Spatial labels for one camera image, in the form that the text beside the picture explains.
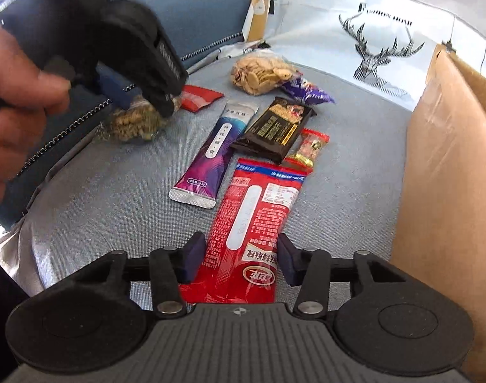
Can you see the small red wrapped candy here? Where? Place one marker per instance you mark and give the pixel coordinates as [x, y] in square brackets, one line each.
[310, 147]

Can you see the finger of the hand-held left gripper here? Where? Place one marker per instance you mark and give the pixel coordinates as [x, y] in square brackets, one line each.
[115, 87]
[161, 101]

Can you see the blue zipper cushion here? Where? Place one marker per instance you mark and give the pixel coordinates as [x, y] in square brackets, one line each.
[63, 135]

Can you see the purple and white sachet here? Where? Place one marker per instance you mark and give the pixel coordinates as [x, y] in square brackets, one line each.
[219, 147]

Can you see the large red snack packet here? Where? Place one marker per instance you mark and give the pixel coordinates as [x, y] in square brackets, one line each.
[251, 223]

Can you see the grey seat cushion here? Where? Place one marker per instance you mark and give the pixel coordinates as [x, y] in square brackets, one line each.
[127, 191]

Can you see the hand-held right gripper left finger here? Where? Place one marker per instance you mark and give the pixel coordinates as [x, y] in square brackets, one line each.
[193, 256]

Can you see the purple snack packet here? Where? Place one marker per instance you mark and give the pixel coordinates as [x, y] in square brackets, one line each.
[306, 89]

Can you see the clear bag of green snacks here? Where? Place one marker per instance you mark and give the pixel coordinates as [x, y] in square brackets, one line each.
[133, 123]

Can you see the person's left hand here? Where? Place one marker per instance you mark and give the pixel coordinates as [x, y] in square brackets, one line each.
[15, 99]

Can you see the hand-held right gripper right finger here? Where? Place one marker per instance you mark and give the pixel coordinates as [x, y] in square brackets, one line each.
[288, 260]

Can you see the cardboard box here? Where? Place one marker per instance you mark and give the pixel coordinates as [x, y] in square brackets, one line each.
[450, 175]

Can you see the black cracker packet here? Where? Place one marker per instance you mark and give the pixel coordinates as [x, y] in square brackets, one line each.
[276, 127]

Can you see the small red snack packet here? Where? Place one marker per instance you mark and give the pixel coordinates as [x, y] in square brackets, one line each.
[199, 97]

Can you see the clear bag of biscuits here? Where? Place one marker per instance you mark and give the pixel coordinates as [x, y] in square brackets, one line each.
[260, 72]

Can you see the deer print tablecloth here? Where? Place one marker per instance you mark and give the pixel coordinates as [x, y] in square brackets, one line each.
[346, 4]

